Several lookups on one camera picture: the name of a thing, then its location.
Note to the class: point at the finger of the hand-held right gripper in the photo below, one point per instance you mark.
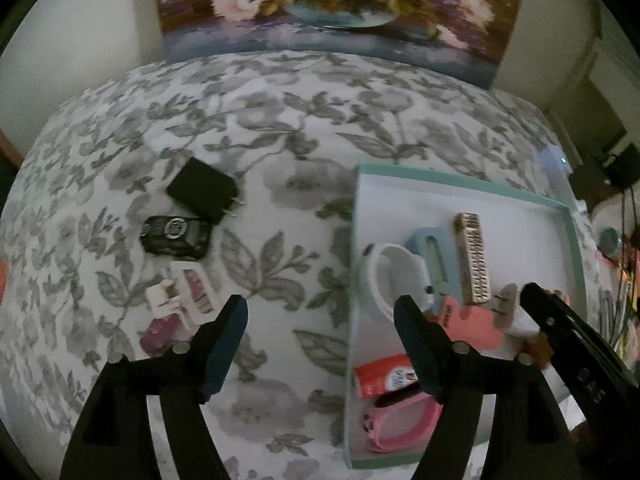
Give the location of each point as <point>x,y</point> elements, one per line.
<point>545,310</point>

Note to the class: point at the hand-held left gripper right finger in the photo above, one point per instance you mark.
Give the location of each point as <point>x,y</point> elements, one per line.
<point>420,350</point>

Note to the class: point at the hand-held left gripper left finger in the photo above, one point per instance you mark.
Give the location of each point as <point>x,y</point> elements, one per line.
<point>225,347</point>

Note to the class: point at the white cube charger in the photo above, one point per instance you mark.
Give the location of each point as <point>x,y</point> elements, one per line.
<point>522,322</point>

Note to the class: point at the red white packet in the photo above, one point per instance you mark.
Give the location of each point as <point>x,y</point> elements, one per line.
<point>385,377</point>

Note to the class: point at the coral pink item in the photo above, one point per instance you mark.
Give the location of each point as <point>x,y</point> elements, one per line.
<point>475,327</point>

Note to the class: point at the pink wrist watch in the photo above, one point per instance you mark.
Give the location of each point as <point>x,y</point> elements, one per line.
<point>400,422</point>

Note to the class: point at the gold rectangular bar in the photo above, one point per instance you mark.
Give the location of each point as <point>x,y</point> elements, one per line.
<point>472,260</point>

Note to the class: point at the light blue case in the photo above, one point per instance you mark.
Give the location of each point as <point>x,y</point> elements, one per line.
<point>425,245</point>

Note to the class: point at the teal rimmed white tray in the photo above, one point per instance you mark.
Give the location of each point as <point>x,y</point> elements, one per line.
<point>400,195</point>

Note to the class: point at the white box with magenta label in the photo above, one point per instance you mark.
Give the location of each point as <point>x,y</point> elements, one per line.
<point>197,290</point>

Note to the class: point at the magenta small item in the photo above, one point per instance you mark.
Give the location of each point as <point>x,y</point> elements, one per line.
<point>157,335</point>

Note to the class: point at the small white plug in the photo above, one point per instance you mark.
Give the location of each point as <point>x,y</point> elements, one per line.
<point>162,302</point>

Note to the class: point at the teal lidded jar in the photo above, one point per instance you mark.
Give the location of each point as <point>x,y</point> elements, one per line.
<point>610,242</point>

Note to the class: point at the white device with blue light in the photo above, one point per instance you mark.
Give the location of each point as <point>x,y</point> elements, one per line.
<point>552,170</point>

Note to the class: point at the black power adapter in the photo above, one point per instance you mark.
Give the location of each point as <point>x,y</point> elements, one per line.
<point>200,190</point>

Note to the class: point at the black device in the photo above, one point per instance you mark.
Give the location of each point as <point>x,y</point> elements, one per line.
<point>625,165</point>

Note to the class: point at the grey floral bedspread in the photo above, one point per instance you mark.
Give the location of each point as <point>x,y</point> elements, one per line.
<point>300,125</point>

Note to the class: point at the dark wooden furniture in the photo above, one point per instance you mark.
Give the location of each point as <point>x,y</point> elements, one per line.
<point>6,152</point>

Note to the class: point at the floral painting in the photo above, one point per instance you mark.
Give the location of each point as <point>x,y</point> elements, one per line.
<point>325,10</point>

